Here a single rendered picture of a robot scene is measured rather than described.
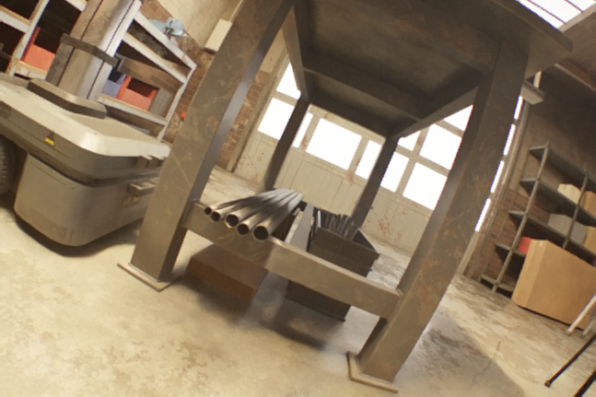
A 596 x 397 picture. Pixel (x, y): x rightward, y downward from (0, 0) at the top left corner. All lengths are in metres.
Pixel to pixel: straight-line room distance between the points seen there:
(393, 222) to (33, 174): 3.77
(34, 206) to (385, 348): 0.79
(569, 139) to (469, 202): 4.80
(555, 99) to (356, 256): 4.76
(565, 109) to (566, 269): 2.45
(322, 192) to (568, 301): 3.45
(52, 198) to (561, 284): 4.32
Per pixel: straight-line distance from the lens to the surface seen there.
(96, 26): 0.95
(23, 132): 0.75
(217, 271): 0.83
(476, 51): 0.78
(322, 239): 0.92
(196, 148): 0.66
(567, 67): 4.91
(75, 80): 0.92
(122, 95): 2.19
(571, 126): 5.51
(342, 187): 3.87
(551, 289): 4.12
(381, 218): 3.97
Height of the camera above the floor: 0.36
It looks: 1 degrees down
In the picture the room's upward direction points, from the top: 24 degrees clockwise
